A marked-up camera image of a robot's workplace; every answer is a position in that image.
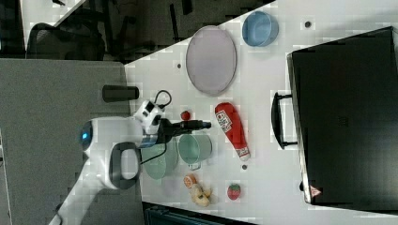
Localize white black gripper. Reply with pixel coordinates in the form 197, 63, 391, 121
133, 100, 211, 144

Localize red plush ketchup bottle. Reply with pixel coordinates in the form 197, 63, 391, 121
215, 102, 251, 161

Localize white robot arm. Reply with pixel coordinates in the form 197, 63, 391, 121
49, 100, 211, 225

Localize green strainer basket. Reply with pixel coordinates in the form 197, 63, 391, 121
141, 139, 178, 180

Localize small red tomato toy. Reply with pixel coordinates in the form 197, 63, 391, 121
180, 111, 191, 121

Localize green measuring cup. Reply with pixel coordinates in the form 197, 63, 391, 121
177, 134, 212, 171

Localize orange slice toy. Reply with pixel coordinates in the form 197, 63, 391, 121
183, 173, 196, 188

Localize round lavender plate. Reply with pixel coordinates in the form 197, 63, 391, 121
186, 25, 237, 96

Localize peeled banana toy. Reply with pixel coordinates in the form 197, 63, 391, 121
190, 184, 212, 207

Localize red strawberry toy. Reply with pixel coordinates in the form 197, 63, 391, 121
227, 184, 241, 201

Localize black cylinder cup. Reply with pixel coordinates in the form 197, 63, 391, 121
102, 84, 140, 102

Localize blue bowl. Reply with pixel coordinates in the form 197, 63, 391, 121
242, 11, 279, 47

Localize black office chair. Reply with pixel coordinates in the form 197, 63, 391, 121
25, 8, 105, 61

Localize black toaster oven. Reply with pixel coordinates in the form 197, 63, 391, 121
286, 26, 398, 215

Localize black cable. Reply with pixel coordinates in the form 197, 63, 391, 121
139, 89, 173, 166

